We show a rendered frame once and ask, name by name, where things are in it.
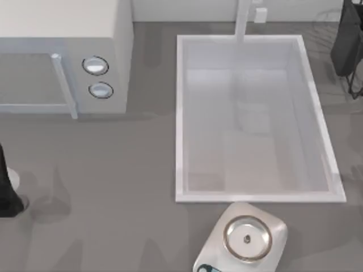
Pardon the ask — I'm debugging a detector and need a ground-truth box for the white wall socket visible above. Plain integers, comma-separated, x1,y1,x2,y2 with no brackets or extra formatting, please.
255,7,268,24

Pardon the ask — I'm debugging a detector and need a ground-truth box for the pale microwave oven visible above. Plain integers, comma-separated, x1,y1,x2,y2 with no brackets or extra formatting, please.
0,0,134,120

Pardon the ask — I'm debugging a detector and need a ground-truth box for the white kitchen scale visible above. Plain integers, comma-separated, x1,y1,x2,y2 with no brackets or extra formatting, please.
193,201,289,272

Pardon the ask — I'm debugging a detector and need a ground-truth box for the white sink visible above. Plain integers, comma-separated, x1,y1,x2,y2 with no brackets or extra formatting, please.
174,34,347,204

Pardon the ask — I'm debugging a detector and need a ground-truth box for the small microwave knob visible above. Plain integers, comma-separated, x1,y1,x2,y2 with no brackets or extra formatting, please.
87,81,115,100

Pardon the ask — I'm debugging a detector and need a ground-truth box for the large microwave knob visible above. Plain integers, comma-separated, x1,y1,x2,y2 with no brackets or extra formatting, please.
81,55,110,77

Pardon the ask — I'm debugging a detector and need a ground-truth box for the microwave door handle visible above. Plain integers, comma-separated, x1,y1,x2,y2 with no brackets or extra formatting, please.
50,53,79,120

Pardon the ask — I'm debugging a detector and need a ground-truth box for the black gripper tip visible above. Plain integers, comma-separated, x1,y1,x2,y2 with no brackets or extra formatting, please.
0,143,26,218

